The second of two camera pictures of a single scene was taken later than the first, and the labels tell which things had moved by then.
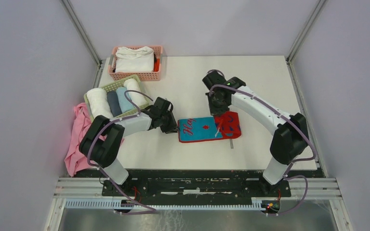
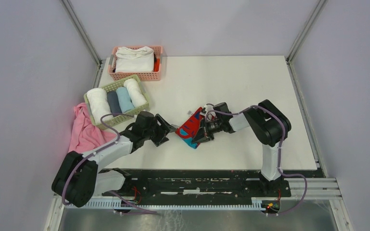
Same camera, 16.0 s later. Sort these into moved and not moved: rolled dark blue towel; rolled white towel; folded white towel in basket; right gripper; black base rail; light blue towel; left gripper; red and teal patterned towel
Moved: left gripper; right gripper; red and teal patterned towel
Not moved: rolled white towel; light blue towel; rolled dark blue towel; black base rail; folded white towel in basket
